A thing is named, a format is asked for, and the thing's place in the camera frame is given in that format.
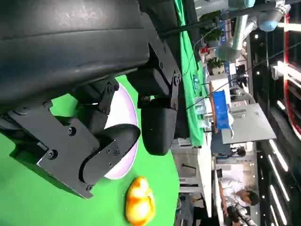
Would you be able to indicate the potted green plant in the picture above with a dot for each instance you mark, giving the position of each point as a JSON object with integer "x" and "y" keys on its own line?
{"x": 212, "y": 30}
{"x": 215, "y": 66}

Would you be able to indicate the black camera on tripod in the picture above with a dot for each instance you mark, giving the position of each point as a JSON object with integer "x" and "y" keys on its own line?
{"x": 237, "y": 213}

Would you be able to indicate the grey flat panel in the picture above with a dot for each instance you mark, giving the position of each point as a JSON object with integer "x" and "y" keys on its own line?
{"x": 254, "y": 124}

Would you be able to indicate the red arched frame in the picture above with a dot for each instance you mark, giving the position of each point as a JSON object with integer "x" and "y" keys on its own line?
{"x": 288, "y": 94}

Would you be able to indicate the person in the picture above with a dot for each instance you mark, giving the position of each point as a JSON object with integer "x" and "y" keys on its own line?
{"x": 235, "y": 190}

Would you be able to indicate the green backdrop cloth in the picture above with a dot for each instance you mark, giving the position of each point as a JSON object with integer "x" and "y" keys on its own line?
{"x": 190, "y": 94}

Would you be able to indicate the blue box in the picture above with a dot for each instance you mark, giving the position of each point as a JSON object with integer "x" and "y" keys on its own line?
{"x": 221, "y": 110}

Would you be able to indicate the lilac plate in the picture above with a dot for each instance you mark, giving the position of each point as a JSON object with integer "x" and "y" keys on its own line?
{"x": 127, "y": 110}

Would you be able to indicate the green table cloth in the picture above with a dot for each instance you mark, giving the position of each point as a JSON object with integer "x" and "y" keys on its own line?
{"x": 35, "y": 200}

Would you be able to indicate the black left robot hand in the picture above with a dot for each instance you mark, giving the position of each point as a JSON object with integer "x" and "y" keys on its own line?
{"x": 70, "y": 47}

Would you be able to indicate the pumpkin-shaped orange white bread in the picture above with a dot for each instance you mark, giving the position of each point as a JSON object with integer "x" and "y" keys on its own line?
{"x": 140, "y": 202}

